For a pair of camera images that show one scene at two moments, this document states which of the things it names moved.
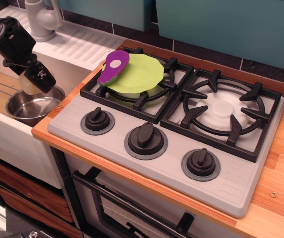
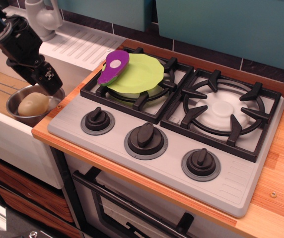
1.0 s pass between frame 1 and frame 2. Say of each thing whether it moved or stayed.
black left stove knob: stayed
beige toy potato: moved
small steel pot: stayed
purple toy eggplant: stayed
